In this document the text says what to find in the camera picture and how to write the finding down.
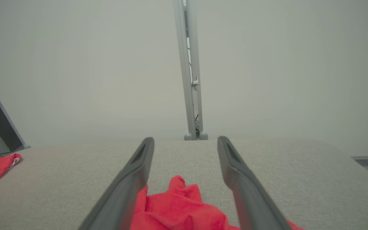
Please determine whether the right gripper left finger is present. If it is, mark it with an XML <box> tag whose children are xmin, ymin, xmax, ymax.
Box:
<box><xmin>78</xmin><ymin>137</ymin><xmax>155</xmax><ymax>230</ymax></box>

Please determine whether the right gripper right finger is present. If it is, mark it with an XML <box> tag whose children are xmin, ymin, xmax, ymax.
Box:
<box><xmin>217</xmin><ymin>136</ymin><xmax>293</xmax><ymax>230</ymax></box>

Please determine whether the red basketball shorts white trim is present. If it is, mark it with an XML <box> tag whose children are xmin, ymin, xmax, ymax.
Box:
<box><xmin>130</xmin><ymin>175</ymin><xmax>304</xmax><ymax>230</ymax></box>

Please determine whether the computer tower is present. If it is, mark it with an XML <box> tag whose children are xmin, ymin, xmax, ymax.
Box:
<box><xmin>0</xmin><ymin>93</ymin><xmax>23</xmax><ymax>155</ymax></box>

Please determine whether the grey partition frame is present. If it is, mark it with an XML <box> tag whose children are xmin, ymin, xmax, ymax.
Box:
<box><xmin>0</xmin><ymin>64</ymin><xmax>31</xmax><ymax>150</ymax></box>

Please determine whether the grey metal partition post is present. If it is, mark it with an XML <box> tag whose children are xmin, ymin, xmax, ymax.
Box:
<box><xmin>172</xmin><ymin>0</ymin><xmax>209</xmax><ymax>141</ymax></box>

